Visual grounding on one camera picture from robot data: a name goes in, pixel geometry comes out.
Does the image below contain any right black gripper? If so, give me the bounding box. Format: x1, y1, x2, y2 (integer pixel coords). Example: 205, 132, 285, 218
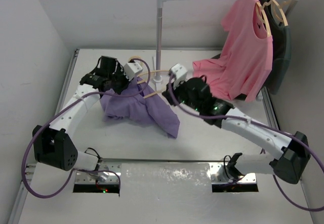
161, 77, 201, 113

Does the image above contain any beige hanger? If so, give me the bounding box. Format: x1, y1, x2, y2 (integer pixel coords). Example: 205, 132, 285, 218
255, 0, 273, 37
271, 0, 292, 27
137, 69, 168, 99

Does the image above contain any purple t shirt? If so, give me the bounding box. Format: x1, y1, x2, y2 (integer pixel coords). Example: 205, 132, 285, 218
100, 77, 180, 139

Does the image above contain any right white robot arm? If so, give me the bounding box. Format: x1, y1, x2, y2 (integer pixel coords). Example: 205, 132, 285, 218
162, 76, 310, 184

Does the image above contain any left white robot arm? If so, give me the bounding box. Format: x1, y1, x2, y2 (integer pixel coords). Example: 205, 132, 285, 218
32, 56, 143, 171

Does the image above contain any pink t shirt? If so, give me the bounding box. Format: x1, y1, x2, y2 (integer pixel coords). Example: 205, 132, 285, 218
192, 0, 273, 102

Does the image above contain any dark grey t shirt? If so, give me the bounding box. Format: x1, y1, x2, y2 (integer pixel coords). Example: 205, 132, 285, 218
211, 0, 292, 101

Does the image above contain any beige hanger in pink shirt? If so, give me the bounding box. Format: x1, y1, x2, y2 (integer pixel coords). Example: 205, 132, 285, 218
255, 0, 273, 37

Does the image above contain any beige hanger in dark shirt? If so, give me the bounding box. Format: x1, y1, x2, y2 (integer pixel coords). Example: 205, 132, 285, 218
271, 0, 292, 27

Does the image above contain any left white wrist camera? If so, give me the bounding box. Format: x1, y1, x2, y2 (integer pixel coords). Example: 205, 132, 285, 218
124, 62, 143, 81

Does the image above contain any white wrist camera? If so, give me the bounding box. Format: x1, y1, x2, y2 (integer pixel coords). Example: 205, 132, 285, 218
169, 64, 188, 88
124, 62, 143, 81

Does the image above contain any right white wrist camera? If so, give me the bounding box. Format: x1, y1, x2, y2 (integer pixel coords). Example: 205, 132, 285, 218
169, 64, 188, 88

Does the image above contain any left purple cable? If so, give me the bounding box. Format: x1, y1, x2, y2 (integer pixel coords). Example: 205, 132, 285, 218
20, 58, 151, 198

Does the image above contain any purple cable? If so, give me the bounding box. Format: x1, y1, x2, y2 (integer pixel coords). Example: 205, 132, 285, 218
20, 58, 151, 198
167, 71, 324, 212

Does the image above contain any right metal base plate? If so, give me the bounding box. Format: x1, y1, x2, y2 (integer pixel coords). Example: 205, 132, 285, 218
208, 162, 257, 185

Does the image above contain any metal base plate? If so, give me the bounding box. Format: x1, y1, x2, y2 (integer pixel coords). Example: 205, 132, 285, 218
208, 162, 257, 185
75, 162, 122, 185

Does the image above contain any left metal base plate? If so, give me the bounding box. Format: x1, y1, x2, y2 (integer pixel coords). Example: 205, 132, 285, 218
75, 162, 122, 185

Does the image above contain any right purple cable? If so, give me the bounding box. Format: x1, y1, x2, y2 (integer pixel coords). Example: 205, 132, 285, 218
167, 71, 324, 212

